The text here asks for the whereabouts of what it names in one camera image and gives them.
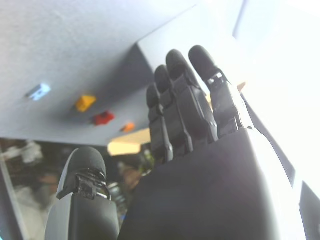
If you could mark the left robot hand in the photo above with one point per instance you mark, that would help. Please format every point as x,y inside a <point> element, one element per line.
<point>212,187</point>

